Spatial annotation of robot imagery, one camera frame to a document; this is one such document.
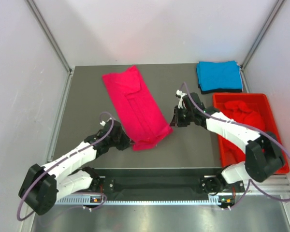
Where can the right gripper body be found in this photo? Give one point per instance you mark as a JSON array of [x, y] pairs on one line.
[[183, 117]]

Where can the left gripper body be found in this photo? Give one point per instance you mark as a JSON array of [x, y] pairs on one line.
[[121, 141]]

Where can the pink t shirt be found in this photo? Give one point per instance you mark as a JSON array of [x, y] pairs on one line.
[[137, 110]]

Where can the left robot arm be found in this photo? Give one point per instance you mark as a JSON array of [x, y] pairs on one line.
[[44, 185]]

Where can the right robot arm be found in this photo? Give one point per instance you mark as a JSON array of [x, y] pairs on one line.
[[263, 156]]

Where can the red t shirts pile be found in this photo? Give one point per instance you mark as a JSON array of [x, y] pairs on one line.
[[242, 113]]

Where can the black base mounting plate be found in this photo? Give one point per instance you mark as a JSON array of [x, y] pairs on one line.
[[164, 183]]

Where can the folded blue t shirt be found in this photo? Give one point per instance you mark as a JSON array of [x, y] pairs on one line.
[[219, 76]]

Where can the red plastic bin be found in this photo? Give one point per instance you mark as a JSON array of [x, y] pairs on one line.
[[256, 101]]

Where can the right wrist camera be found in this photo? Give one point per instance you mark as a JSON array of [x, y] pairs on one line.
[[180, 95]]

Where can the grey slotted cable duct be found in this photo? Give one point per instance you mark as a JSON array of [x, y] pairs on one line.
[[95, 200]]

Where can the aluminium front rail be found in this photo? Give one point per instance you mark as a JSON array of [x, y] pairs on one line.
[[275, 185]]

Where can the right aluminium frame post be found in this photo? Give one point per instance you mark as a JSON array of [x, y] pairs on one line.
[[264, 29]]

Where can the aluminium frame post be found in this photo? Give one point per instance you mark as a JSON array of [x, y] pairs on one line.
[[48, 33], [264, 29]]

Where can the left aluminium frame post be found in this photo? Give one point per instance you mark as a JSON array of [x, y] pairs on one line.
[[48, 33]]

